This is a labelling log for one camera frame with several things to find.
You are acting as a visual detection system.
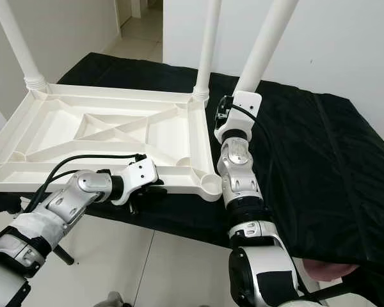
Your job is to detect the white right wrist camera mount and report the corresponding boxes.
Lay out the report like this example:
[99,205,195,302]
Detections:
[214,91,263,143]

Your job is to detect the pink cushion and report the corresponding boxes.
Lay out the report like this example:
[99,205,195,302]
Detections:
[307,259,360,282]

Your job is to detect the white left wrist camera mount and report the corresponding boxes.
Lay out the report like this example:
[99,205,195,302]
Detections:
[114,158,159,205]

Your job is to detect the black metal table leg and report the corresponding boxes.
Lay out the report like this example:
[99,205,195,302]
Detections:
[51,246,76,266]
[307,285,356,303]

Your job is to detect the white plastic table top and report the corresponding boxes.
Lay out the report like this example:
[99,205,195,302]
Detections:
[0,83,223,202]

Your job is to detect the grey left robot foot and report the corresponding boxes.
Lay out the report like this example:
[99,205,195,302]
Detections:
[102,292,125,307]

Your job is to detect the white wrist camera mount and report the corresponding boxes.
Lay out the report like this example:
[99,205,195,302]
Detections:
[214,91,263,143]
[114,158,159,205]

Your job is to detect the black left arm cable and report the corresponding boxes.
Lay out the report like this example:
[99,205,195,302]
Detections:
[38,153,148,205]

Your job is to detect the black cloth table cover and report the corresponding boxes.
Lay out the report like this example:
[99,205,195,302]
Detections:
[0,52,384,304]

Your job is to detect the white plastic table leg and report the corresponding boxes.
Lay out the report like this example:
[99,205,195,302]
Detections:
[234,0,300,97]
[192,0,221,102]
[0,0,49,92]

